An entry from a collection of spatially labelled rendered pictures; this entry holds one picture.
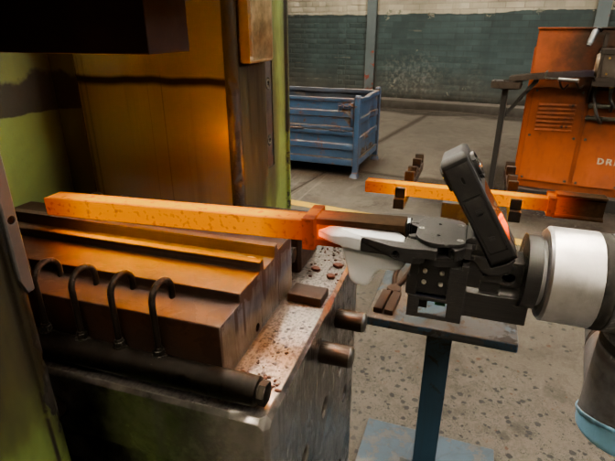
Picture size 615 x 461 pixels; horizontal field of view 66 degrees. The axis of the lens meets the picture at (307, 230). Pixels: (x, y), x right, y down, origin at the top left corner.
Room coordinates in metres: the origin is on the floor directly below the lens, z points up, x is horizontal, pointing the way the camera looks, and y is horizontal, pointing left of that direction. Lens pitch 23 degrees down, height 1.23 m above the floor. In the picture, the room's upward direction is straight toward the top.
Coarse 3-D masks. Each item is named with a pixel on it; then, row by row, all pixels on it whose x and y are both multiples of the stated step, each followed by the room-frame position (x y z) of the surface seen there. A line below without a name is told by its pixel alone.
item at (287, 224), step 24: (72, 192) 0.58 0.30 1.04; (72, 216) 0.55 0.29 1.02; (96, 216) 0.54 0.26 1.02; (120, 216) 0.53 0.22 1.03; (144, 216) 0.52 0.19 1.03; (168, 216) 0.51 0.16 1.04; (192, 216) 0.50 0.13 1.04; (216, 216) 0.49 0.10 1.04; (240, 216) 0.48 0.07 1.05; (264, 216) 0.48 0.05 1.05; (288, 216) 0.47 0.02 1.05; (312, 216) 0.46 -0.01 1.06; (336, 216) 0.46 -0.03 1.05; (360, 216) 0.46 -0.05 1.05; (384, 216) 0.46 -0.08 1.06; (312, 240) 0.45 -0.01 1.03
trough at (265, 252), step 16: (32, 224) 0.61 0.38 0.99; (48, 224) 0.60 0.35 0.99; (64, 224) 0.59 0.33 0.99; (80, 224) 0.59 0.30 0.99; (96, 224) 0.58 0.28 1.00; (112, 224) 0.57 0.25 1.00; (144, 240) 0.55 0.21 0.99; (160, 240) 0.55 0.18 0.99; (176, 240) 0.54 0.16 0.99; (192, 240) 0.54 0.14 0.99; (208, 240) 0.53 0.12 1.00; (224, 240) 0.52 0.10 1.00; (256, 256) 0.51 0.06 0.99; (272, 256) 0.50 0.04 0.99
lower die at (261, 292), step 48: (48, 240) 0.54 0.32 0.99; (96, 240) 0.53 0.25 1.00; (240, 240) 0.52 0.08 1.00; (288, 240) 0.55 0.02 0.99; (48, 288) 0.44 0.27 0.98; (96, 288) 0.44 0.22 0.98; (144, 288) 0.44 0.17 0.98; (192, 288) 0.43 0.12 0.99; (240, 288) 0.42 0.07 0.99; (288, 288) 0.55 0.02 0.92; (96, 336) 0.41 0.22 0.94; (144, 336) 0.39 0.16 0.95; (192, 336) 0.38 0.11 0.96; (240, 336) 0.41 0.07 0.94
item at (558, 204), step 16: (384, 192) 0.91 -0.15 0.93; (416, 192) 0.89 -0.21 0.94; (432, 192) 0.88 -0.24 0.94; (448, 192) 0.87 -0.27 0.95; (496, 192) 0.85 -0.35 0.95; (512, 192) 0.85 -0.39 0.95; (560, 192) 0.82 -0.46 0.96; (576, 192) 0.82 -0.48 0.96; (528, 208) 0.82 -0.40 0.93; (544, 208) 0.81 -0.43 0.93; (560, 208) 0.81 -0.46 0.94; (576, 208) 0.80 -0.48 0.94; (592, 208) 0.79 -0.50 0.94
